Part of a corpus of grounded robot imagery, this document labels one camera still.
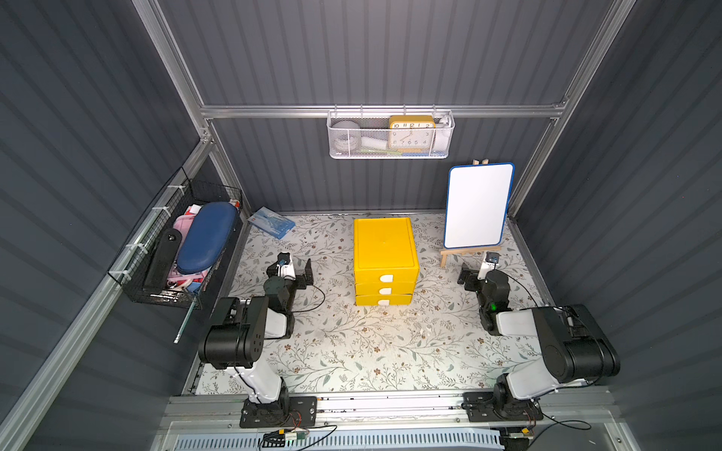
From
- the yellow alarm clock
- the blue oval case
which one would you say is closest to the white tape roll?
the yellow alarm clock

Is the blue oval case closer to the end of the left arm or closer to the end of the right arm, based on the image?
the end of the left arm

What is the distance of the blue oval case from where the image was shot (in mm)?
628

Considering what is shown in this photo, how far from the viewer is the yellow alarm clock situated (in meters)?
0.88

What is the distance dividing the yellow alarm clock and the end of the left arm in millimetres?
496

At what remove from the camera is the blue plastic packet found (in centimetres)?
116

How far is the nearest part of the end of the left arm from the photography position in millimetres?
806

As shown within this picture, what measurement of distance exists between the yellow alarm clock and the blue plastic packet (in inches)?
21.7

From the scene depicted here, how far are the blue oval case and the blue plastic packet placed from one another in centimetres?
40
